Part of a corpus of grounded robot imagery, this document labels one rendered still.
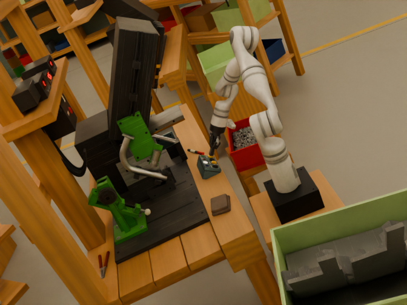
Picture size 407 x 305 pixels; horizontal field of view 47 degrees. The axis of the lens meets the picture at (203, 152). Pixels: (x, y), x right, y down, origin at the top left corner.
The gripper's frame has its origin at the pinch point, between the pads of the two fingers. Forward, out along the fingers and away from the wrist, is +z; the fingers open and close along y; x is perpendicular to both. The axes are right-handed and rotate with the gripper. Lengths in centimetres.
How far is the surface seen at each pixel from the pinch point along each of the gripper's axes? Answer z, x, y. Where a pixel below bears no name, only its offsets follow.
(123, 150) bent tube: 4.2, -41.7, 1.4
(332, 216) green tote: -14, 21, 78
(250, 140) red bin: -5.9, 20.4, -6.9
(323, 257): -21, -1, 112
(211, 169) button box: 3.4, -2.5, 12.7
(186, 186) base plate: 14.2, -11.3, 10.6
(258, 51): -15, 97, -235
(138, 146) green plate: 2.2, -34.5, -1.6
